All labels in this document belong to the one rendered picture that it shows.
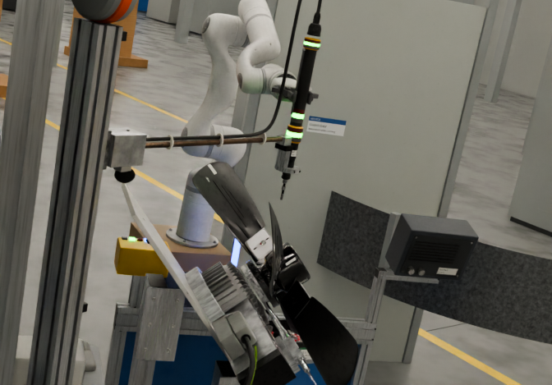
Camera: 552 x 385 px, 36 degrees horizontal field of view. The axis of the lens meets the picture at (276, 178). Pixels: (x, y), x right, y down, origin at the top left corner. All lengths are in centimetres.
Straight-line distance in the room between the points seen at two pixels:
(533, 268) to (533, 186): 478
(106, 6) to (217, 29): 120
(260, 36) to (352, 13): 165
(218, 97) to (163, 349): 101
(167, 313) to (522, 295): 226
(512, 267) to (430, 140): 86
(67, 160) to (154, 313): 57
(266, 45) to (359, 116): 179
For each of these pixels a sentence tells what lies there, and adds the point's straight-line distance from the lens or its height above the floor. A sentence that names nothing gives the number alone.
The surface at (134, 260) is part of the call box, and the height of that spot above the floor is 103.
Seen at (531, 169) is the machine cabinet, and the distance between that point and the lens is 883.
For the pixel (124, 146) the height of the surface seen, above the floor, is 155.
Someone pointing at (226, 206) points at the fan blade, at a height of 134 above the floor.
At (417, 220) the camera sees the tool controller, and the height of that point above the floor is 125.
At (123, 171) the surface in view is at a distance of 187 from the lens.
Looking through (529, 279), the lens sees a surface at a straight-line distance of 408.
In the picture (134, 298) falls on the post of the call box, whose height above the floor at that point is 89.
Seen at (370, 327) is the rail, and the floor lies 85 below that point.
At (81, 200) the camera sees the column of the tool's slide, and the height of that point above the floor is 144.
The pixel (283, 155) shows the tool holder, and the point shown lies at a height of 149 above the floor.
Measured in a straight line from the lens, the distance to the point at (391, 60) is 433.
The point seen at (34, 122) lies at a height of 177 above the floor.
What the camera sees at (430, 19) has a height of 189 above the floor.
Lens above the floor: 195
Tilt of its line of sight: 13 degrees down
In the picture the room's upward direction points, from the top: 11 degrees clockwise
